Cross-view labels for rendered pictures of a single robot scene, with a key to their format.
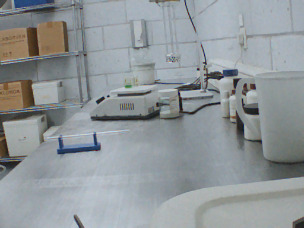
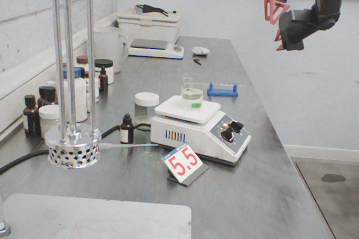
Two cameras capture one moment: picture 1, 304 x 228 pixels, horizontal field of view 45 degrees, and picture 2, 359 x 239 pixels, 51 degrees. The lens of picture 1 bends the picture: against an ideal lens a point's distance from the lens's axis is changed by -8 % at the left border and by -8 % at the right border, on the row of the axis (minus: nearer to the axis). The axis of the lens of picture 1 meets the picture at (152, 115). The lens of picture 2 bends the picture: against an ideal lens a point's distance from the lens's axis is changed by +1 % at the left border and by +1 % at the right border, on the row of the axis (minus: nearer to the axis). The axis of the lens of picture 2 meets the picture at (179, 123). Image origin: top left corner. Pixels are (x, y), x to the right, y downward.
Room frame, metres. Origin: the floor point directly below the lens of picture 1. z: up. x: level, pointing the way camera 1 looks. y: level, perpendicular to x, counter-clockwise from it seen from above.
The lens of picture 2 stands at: (2.03, 0.02, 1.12)
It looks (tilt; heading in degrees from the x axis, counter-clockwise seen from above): 23 degrees down; 179
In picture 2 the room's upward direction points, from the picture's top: 4 degrees clockwise
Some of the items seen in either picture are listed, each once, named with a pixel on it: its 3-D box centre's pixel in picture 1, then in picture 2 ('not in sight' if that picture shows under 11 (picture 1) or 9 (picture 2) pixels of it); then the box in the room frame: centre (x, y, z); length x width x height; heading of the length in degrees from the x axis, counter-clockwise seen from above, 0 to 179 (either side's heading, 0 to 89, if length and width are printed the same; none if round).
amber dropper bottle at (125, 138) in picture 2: (177, 100); (127, 127); (1.27, -0.08, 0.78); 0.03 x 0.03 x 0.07
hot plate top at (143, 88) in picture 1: (133, 89); (188, 108); (1.24, 0.05, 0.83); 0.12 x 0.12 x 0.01; 67
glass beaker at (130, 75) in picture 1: (130, 76); (193, 91); (1.24, 0.06, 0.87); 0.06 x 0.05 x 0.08; 114
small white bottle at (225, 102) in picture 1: (226, 104); (90, 97); (1.09, -0.21, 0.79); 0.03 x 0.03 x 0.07
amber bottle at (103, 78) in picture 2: (241, 113); (102, 78); (0.91, -0.21, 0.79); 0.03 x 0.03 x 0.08
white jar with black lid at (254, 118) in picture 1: (259, 121); (102, 71); (0.82, -0.23, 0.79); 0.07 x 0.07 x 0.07
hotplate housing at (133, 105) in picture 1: (127, 103); (197, 128); (1.25, 0.07, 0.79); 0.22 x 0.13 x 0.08; 67
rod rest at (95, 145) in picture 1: (78, 142); (222, 88); (0.86, 0.17, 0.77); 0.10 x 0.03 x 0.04; 94
